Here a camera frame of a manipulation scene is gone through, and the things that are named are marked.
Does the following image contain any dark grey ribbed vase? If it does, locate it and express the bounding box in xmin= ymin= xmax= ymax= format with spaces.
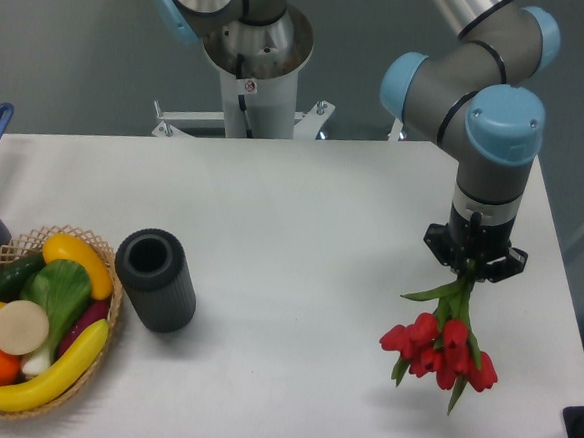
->
xmin=114 ymin=228 xmax=197 ymax=333

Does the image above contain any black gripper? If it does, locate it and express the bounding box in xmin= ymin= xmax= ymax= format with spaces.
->
xmin=424 ymin=209 xmax=528 ymax=283

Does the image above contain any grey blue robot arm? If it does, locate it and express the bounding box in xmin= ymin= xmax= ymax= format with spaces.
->
xmin=153 ymin=0 xmax=560 ymax=282

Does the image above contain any purple eggplant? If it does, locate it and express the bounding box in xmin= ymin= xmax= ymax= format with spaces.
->
xmin=56 ymin=300 xmax=110 ymax=358

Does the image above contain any red tulip bouquet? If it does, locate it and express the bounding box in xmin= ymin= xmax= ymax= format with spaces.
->
xmin=379 ymin=263 xmax=498 ymax=413

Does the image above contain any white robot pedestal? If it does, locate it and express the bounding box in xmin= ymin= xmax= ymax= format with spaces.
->
xmin=150 ymin=16 xmax=342 ymax=151

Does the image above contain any green cucumber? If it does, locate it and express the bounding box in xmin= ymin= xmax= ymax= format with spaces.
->
xmin=0 ymin=252 xmax=45 ymax=302

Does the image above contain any green bok choy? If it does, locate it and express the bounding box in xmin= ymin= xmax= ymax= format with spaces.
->
xmin=20 ymin=259 xmax=92 ymax=379

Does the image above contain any woven wicker basket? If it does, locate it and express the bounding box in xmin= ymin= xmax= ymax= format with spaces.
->
xmin=0 ymin=225 xmax=124 ymax=420

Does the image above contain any yellow banana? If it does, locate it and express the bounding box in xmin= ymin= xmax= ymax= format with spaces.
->
xmin=0 ymin=319 xmax=110 ymax=413

